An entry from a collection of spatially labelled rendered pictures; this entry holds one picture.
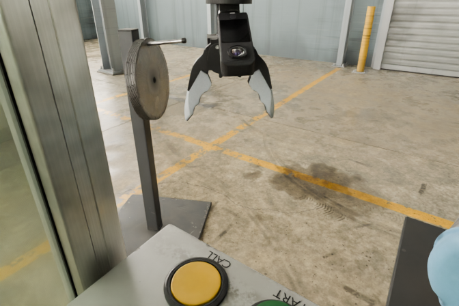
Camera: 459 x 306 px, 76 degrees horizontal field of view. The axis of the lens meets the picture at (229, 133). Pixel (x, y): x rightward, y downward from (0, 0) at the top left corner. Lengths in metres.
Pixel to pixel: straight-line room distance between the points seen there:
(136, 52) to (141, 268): 0.94
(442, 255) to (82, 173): 0.28
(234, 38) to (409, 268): 0.42
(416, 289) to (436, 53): 5.31
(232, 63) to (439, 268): 0.29
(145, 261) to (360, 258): 1.39
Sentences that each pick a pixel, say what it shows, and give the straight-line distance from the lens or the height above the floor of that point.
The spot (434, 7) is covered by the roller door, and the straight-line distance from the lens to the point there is 5.67.
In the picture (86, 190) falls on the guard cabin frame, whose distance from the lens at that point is 0.25.
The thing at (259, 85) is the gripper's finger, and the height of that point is 0.98.
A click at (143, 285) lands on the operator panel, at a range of 0.27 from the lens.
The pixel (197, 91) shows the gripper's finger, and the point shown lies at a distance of 0.48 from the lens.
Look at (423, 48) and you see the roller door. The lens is 5.71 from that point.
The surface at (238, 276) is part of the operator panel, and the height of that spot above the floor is 0.90.
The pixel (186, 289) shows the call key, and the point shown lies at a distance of 0.26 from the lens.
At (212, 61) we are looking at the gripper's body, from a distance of 0.47.
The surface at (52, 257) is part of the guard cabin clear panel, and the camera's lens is 0.29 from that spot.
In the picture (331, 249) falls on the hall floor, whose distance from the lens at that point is 1.61.
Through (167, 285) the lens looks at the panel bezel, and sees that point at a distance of 0.26.
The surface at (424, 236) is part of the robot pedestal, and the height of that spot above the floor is 0.75.
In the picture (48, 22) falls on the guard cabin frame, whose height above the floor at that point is 1.09.
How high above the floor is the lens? 1.10
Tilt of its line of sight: 25 degrees down
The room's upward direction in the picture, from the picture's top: straight up
